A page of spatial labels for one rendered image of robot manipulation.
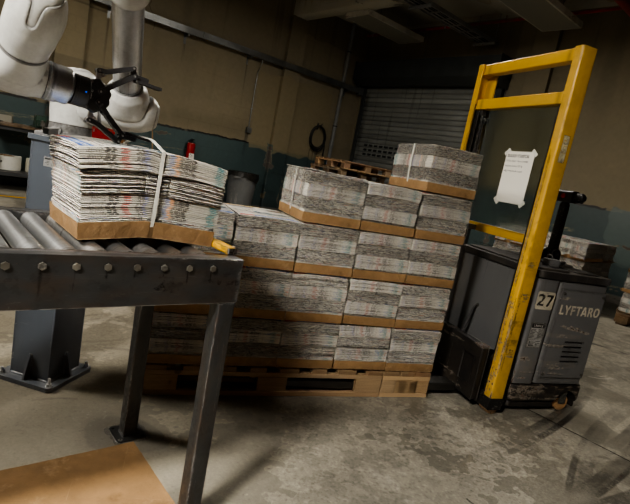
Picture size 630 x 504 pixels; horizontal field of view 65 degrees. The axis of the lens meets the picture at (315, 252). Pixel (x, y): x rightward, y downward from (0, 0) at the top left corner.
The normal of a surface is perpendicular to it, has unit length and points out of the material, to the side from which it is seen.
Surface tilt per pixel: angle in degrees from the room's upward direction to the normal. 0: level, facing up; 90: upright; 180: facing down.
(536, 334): 90
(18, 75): 134
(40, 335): 90
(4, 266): 90
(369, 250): 90
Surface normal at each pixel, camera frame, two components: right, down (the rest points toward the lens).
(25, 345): -0.22, 0.12
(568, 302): 0.33, 0.22
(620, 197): -0.76, -0.04
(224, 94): 0.62, 0.25
